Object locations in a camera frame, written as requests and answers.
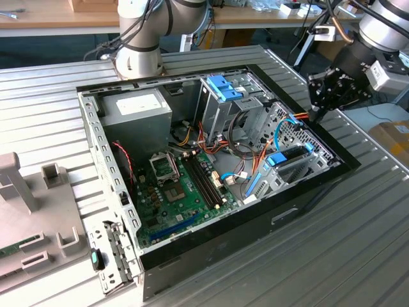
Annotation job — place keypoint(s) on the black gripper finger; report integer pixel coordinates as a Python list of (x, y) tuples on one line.
[(319, 86), (342, 100)]

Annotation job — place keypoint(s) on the hard disk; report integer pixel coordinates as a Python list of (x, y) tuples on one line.
[(275, 159)]

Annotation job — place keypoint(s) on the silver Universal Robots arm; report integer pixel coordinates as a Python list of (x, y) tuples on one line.
[(140, 32)]

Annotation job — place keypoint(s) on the grey metal disk bay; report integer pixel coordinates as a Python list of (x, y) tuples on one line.
[(271, 184)]

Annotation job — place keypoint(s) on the large brown cardboard box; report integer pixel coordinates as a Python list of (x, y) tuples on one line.
[(324, 52)]

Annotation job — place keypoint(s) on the white low table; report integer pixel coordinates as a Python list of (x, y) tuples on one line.
[(383, 112)]

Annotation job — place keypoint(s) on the yellow taped cardboard box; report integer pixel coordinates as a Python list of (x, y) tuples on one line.
[(390, 137)]

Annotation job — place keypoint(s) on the white small box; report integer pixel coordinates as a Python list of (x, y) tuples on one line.
[(289, 9), (311, 11)]

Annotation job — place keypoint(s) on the light wooden desk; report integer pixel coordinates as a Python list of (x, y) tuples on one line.
[(265, 19), (48, 19)]

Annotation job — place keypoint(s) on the blue plastic drive latch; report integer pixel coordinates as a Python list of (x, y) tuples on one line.
[(223, 88)]

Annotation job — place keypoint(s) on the grey metal drive cage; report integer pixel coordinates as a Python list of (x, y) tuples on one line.
[(217, 118)]

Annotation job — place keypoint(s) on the black RAM slot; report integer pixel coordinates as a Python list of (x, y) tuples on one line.
[(208, 182), (201, 184)]

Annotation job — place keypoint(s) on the open black PC case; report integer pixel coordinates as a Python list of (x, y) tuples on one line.
[(239, 243)]

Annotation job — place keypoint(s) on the CPU socket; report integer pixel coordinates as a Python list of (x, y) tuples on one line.
[(163, 166)]

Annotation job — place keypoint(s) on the green motherboard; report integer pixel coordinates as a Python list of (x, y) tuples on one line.
[(188, 208)]

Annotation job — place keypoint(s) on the dark square chipset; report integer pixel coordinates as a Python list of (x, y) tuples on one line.
[(174, 192)]

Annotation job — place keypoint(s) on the grey power supply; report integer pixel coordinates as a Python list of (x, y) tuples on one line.
[(137, 128)]

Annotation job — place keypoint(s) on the blue expansion slot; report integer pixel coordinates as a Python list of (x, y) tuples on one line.
[(174, 227)]

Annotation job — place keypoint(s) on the brown box on desk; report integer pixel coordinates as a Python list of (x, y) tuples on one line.
[(89, 5)]

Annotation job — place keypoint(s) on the black teal dongle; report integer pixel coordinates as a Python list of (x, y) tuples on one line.
[(96, 259)]

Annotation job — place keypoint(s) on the grey parts rack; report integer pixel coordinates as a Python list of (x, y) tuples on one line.
[(48, 217)]

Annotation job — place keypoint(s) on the green RAM stick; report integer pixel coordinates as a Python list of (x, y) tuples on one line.
[(9, 250)]

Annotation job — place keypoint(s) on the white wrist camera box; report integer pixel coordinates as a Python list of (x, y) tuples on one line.
[(383, 78), (324, 33)]

